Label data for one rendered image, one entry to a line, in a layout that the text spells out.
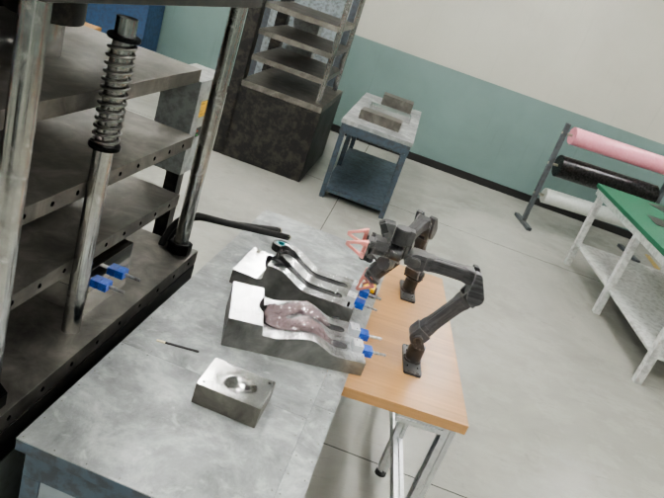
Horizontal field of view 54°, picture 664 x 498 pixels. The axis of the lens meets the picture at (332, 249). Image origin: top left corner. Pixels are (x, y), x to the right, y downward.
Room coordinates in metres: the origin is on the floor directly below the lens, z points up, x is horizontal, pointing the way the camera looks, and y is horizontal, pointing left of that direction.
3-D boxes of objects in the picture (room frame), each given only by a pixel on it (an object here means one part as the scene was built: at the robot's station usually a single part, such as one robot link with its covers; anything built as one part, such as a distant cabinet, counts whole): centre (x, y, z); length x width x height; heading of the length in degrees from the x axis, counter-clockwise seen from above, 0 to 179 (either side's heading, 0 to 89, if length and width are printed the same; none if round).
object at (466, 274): (2.18, -0.42, 1.17); 0.30 x 0.09 x 0.12; 93
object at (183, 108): (2.67, 0.76, 0.74); 0.30 x 0.22 x 1.47; 175
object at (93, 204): (1.68, 0.69, 1.10); 0.05 x 0.05 x 1.30
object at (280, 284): (2.39, 0.08, 0.87); 0.50 x 0.26 x 0.14; 85
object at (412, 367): (2.18, -0.43, 0.84); 0.20 x 0.07 x 0.08; 3
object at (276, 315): (2.04, 0.03, 0.90); 0.26 x 0.18 x 0.08; 102
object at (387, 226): (2.16, -0.15, 1.25); 0.07 x 0.06 x 0.11; 3
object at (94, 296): (1.92, 0.93, 0.87); 0.50 x 0.27 x 0.17; 85
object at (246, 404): (1.59, 0.13, 0.84); 0.20 x 0.15 x 0.07; 85
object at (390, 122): (6.96, -0.08, 0.46); 1.90 x 0.70 x 0.92; 178
